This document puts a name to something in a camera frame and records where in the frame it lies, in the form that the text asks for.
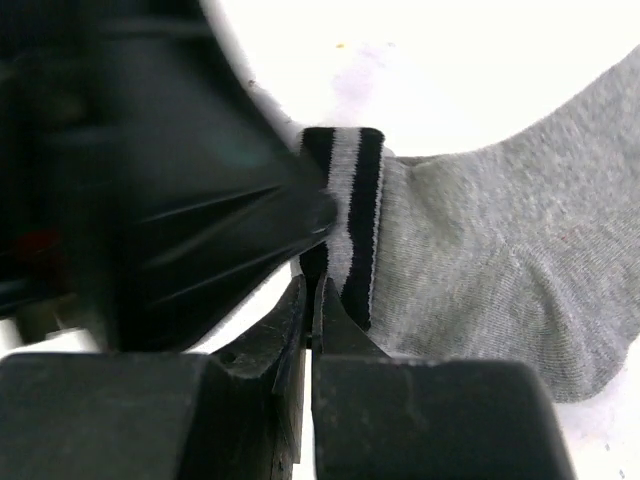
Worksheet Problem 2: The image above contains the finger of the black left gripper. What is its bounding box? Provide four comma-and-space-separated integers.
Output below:
1, 1, 336, 350

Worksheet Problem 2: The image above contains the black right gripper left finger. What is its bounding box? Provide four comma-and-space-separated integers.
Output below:
189, 275, 307, 480

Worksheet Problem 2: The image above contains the grey sock with black stripes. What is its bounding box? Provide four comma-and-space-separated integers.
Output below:
300, 52, 639, 403

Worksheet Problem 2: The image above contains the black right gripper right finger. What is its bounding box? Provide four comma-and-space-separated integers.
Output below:
311, 278, 574, 480

